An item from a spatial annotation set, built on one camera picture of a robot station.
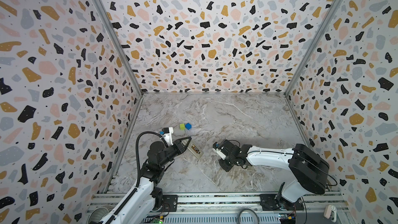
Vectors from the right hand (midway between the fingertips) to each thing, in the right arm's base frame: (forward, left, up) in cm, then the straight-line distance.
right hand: (219, 161), depth 86 cm
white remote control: (+1, +12, +12) cm, 17 cm away
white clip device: (-23, -50, 0) cm, 55 cm away
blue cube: (+23, +20, -1) cm, 30 cm away
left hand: (+5, +15, +18) cm, 23 cm away
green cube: (+22, +24, 0) cm, 32 cm away
